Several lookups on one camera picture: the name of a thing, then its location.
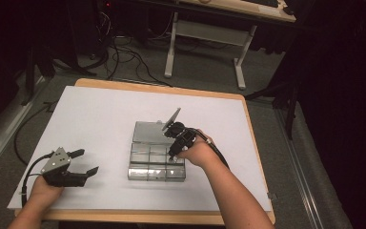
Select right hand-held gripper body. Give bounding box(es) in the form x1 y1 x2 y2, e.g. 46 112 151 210
161 107 202 155

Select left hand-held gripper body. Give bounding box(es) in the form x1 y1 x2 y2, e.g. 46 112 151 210
40 146 88 188

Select clear plastic compartment box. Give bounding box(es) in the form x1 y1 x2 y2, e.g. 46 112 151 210
127 120 187 183

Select person's right hand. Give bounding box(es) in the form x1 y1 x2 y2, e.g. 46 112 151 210
174 129 218 170

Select person's left hand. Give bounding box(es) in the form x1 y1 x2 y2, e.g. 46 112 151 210
28 176 65 215

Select white table sheet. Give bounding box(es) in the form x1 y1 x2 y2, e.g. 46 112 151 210
7 85 272 213

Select wooden table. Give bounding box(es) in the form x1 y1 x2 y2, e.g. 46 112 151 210
13 77 276 227

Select black stand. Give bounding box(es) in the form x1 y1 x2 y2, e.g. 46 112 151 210
20 42 98 107
245 77 300 140

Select dark computer tower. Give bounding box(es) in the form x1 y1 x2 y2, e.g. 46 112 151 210
95 0 152 47

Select black keyboard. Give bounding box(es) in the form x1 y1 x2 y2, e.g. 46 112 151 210
242 0 280 9

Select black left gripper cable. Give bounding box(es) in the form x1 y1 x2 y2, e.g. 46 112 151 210
20 152 55 210

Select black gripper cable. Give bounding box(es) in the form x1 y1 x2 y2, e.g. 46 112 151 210
20 152 55 210
195 128 231 170

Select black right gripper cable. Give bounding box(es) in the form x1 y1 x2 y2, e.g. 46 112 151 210
195 128 231 170

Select black floor cable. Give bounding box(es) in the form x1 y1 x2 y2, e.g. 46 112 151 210
13 100 59 167

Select metal floor rail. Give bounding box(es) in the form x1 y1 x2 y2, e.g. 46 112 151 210
272 107 326 229
0 75 47 185

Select black floor cables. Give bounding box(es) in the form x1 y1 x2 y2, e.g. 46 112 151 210
96 12 174 89

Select wooden desk with white frame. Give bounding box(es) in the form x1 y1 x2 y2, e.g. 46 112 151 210
163 0 297 91

